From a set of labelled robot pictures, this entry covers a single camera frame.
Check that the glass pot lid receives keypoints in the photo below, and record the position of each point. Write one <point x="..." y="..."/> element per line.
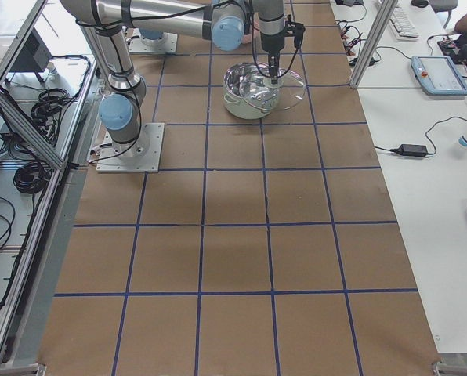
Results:
<point x="280" y="92"/>

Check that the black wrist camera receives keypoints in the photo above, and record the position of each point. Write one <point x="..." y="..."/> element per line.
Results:
<point x="296" y="31"/>

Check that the black power adapter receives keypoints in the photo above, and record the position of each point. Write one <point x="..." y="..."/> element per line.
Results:
<point x="411" y="150"/>

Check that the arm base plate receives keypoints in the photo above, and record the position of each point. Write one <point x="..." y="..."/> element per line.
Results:
<point x="142" y="156"/>
<point x="139" y="45"/>

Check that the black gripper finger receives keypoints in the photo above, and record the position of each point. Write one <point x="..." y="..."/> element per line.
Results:
<point x="273" y="68"/>

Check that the pale green cooking pot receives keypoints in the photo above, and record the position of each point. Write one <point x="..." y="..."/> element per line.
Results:
<point x="232" y="100"/>

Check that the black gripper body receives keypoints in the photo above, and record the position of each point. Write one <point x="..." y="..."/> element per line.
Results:
<point x="271" y="44"/>

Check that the blue teach pendant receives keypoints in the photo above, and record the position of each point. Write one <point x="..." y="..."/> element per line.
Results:
<point x="438" y="76"/>

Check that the white keyboard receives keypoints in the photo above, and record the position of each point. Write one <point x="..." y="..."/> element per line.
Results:
<point x="401" y="26"/>

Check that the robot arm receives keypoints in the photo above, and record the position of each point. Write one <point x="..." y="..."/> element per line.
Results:
<point x="150" y="37"/>
<point x="180" y="92"/>

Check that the aluminium frame post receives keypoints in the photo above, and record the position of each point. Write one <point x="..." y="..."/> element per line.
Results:
<point x="374" y="35"/>

